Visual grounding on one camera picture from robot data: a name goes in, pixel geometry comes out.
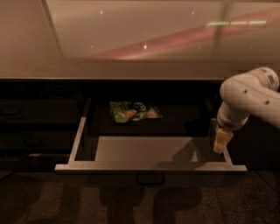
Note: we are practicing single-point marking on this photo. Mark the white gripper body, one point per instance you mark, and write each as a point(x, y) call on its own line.
point(229, 123)

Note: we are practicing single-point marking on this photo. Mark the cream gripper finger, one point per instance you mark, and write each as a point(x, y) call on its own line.
point(222, 138)

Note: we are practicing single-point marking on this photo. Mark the dark drawer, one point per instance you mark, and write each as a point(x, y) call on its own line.
point(35, 162)
point(39, 111)
point(174, 151)
point(40, 140)

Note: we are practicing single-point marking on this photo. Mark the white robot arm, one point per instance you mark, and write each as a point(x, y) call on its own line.
point(251, 93)

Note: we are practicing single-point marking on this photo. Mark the glossy counter top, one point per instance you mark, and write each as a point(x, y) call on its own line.
point(137, 39)

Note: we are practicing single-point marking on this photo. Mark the green snack bag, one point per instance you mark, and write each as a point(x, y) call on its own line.
point(133, 111)

